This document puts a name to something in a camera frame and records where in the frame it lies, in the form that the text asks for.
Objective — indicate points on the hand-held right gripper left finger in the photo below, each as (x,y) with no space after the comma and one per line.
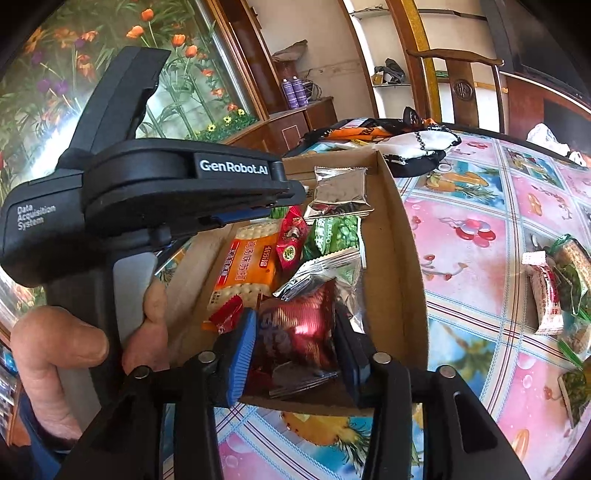
(242,355)

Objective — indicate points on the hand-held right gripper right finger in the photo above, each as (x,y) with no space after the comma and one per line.
(348,355)

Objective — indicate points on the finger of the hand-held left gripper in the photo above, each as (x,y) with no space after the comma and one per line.
(258,207)

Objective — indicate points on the dark green snack packet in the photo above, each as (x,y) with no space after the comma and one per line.
(279,213)

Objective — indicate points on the red foil snack packet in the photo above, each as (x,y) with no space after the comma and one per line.
(300,332)

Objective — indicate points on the orange cracker packet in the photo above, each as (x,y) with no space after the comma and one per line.
(249,272)

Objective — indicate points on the shallow cardboard box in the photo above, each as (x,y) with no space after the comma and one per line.
(397,277)

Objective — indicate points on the pile of assorted snack packets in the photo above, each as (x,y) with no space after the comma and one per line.
(549,295)

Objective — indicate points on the person's left hand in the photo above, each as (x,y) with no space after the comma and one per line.
(60,350)

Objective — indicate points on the small red snack packet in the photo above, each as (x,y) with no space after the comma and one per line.
(226,314)

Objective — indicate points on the red packet with yellow label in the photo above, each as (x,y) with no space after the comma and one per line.
(291,240)

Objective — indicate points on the green pea snack packet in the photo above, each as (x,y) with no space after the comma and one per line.
(334,235)

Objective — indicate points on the silver foil snack packet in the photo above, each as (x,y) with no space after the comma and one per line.
(341,189)
(323,272)

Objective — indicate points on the wooden side cabinet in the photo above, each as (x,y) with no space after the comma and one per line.
(295,127)

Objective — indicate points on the purple bottle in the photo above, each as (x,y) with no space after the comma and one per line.
(289,93)
(299,91)

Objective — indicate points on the printed fruit tablecloth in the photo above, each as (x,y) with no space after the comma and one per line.
(461,258)

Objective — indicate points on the black orange white scarf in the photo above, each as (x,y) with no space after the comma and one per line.
(397,143)

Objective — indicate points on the woven basket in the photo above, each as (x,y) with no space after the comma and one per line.
(288,57)

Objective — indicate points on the dark object on shelf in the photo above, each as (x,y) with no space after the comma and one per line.
(388,71)

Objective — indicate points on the wooden chair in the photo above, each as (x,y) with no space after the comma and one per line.
(461,90)

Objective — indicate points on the black flat television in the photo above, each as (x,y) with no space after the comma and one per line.
(545,41)

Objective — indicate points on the floral wall mural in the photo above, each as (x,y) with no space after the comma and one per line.
(92,69)

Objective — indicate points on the white wall shelf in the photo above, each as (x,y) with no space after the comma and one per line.
(369,46)

